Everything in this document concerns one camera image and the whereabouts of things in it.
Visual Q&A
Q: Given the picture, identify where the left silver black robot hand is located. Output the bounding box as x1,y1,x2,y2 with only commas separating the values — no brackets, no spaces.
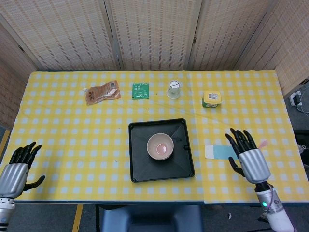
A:
0,142,46,198

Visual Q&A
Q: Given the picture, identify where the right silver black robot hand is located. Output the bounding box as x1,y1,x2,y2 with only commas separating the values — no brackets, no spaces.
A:
225,128,271,184

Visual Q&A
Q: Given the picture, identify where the pale pink bowl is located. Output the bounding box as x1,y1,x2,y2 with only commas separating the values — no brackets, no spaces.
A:
146,133,174,160
149,154,172,162

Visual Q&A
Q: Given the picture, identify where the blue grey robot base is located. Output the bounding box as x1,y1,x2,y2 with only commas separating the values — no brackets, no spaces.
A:
100,204,205,232

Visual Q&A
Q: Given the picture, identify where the black square plastic tray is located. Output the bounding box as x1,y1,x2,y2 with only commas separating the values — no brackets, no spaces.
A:
128,118,196,183

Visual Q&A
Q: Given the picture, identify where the blue white card with tassel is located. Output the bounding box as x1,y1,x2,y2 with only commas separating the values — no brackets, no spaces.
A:
205,139,269,160

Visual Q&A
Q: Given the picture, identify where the yellow white checked tablecloth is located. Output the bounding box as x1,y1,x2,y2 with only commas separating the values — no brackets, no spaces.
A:
6,70,309,203

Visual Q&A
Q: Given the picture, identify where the white power adapter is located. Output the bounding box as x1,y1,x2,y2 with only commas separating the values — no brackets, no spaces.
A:
289,91,304,107

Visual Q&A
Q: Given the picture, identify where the green tub with yellow lid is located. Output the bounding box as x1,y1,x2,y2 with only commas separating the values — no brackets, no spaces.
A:
201,90,223,109

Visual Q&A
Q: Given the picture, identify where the clear plastic cup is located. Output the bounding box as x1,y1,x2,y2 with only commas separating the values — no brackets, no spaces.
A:
166,80,182,100

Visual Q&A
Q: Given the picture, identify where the brown spouted sauce pouch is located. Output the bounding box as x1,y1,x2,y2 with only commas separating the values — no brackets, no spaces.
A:
84,80,121,106

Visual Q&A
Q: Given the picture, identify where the green sachet packet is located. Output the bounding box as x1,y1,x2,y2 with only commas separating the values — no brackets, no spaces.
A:
131,82,150,100

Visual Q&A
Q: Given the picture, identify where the woven folding screen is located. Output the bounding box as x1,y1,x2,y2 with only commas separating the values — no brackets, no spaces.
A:
0,0,309,131

